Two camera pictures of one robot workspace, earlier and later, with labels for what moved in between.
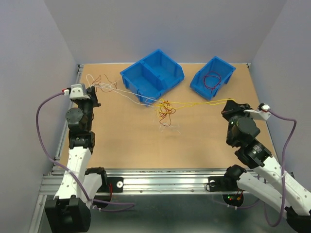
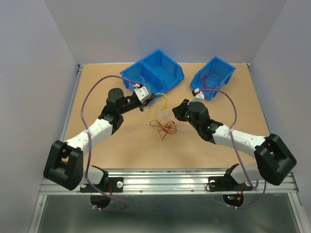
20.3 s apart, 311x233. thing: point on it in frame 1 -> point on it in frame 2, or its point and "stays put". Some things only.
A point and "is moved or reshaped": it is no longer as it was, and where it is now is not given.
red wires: x=211 y=80 -> x=211 y=80
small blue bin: x=215 y=73 stays put
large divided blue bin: x=152 y=75 stays put
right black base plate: x=222 y=184 stays put
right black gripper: x=233 y=107 -> x=179 y=110
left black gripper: x=93 y=100 -> x=145 y=103
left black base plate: x=117 y=185 stays put
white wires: x=164 y=120 is moved or reshaped
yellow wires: x=164 y=107 -> x=154 y=105
